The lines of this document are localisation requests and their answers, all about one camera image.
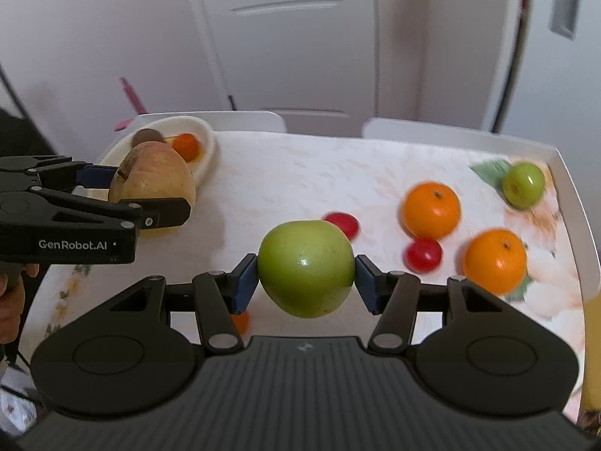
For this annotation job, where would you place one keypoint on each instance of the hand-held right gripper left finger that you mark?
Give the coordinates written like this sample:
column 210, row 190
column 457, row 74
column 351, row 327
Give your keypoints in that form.
column 246, row 286

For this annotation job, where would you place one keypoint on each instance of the brown kiwi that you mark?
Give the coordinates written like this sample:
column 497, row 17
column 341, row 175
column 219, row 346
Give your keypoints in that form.
column 146, row 136

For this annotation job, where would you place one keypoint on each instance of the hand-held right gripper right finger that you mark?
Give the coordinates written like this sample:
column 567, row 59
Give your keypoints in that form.
column 368, row 286

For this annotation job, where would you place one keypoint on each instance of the white door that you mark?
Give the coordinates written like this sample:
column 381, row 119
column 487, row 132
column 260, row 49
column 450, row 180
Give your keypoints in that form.
column 291, row 56

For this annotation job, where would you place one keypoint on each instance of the red tomato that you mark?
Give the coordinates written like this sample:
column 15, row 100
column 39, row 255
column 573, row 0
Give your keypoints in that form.
column 345, row 223
column 422, row 256

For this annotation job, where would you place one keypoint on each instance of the small tangerine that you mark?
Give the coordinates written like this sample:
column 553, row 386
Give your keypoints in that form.
column 187, row 145
column 242, row 323

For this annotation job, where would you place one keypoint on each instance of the white bowl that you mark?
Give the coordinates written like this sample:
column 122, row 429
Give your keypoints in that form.
column 207, row 150

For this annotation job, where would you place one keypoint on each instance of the small green apple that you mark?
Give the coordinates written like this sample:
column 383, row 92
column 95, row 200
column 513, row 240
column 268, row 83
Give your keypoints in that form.
column 521, row 185

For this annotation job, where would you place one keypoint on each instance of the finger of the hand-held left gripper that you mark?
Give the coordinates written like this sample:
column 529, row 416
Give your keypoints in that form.
column 96, row 176
column 159, row 211

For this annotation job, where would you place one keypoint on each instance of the large yellow-red apple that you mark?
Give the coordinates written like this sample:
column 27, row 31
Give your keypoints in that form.
column 155, row 174

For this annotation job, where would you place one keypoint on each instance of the orange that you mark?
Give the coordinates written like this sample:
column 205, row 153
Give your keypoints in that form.
column 493, row 263
column 429, row 211

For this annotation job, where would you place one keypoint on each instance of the large green apple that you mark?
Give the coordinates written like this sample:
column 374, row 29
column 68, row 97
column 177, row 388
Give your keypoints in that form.
column 300, row 263

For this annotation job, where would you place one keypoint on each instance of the person's left hand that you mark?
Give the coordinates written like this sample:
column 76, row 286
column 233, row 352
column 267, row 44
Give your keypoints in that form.
column 9, row 312

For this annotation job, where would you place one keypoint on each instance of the white table with floral top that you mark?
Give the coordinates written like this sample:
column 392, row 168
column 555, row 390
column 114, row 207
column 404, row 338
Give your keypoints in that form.
column 305, row 174

